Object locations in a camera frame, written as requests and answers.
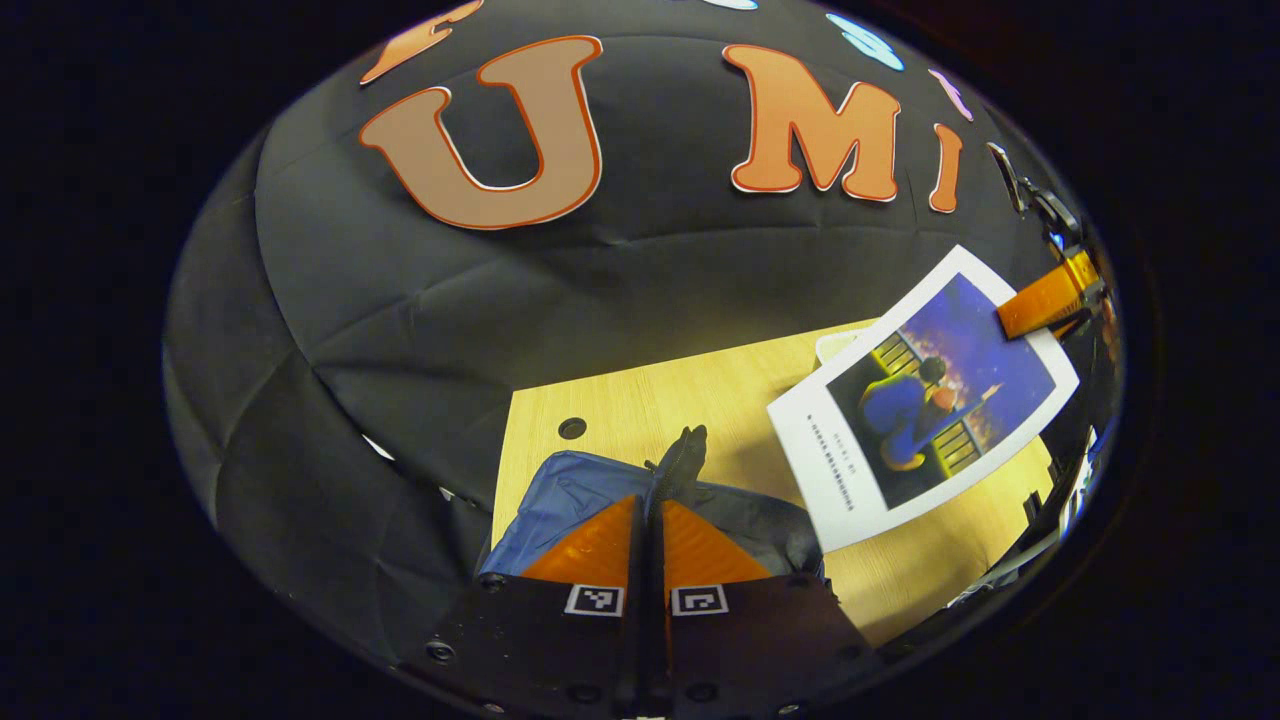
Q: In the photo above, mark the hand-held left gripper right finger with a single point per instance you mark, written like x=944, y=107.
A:
x=760, y=640

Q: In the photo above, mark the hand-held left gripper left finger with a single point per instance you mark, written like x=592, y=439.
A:
x=540, y=640

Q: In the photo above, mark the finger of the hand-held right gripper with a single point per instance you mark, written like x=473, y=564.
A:
x=1050, y=295

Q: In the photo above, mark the blue schoolbag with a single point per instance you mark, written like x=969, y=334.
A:
x=570, y=500

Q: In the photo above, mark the blue picture cover book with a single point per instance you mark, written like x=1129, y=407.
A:
x=900, y=420

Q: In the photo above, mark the black backdrop cloth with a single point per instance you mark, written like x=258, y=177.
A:
x=650, y=270

